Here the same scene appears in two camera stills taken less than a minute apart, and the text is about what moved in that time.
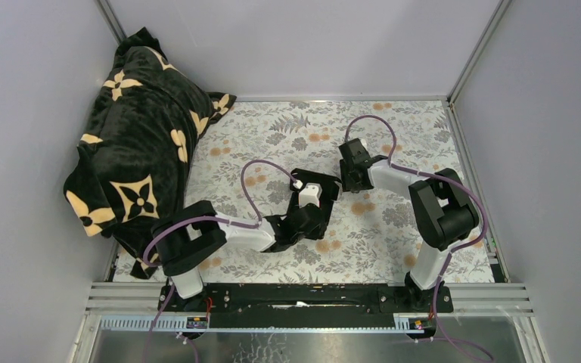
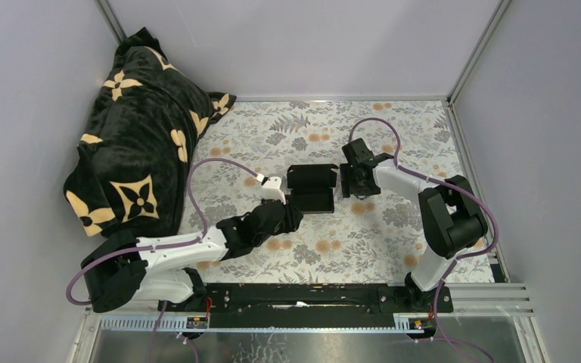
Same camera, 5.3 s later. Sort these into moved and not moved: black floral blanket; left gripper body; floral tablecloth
Moved: left gripper body
Not moved: floral tablecloth; black floral blanket
